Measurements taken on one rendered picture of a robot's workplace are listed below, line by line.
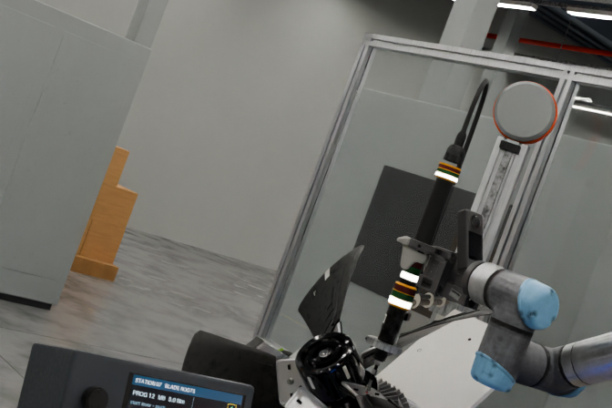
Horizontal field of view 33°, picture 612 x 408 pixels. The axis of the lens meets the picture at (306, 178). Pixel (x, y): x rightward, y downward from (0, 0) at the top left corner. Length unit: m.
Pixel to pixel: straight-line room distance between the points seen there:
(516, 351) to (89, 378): 0.82
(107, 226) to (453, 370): 8.04
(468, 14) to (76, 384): 7.28
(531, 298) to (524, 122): 1.00
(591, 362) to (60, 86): 6.05
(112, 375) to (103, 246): 9.01
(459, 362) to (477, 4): 6.16
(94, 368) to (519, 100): 1.71
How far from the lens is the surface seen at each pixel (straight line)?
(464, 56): 3.10
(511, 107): 2.69
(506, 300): 1.78
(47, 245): 7.73
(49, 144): 7.55
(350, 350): 2.02
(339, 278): 2.27
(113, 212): 10.17
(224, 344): 2.20
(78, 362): 1.20
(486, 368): 1.78
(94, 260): 10.10
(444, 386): 2.30
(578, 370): 1.82
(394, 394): 2.14
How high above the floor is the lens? 1.51
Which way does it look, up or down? level
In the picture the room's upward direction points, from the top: 20 degrees clockwise
